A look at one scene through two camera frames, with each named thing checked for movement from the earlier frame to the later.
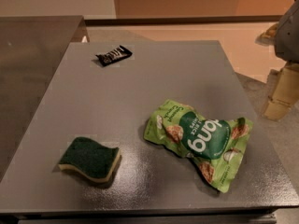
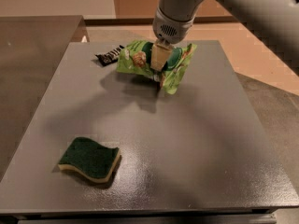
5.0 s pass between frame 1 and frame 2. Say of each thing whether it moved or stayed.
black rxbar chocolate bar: stayed
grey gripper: moved
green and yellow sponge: stayed
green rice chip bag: moved
